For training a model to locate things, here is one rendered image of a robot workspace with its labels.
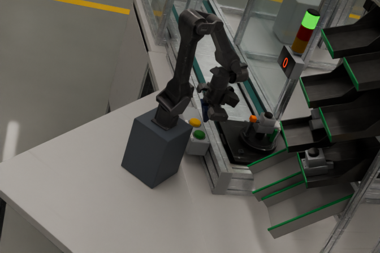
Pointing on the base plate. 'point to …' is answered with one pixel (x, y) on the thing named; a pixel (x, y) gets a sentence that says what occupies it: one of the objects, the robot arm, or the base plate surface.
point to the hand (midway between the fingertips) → (207, 113)
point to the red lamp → (304, 33)
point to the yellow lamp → (299, 45)
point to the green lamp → (310, 21)
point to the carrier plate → (227, 130)
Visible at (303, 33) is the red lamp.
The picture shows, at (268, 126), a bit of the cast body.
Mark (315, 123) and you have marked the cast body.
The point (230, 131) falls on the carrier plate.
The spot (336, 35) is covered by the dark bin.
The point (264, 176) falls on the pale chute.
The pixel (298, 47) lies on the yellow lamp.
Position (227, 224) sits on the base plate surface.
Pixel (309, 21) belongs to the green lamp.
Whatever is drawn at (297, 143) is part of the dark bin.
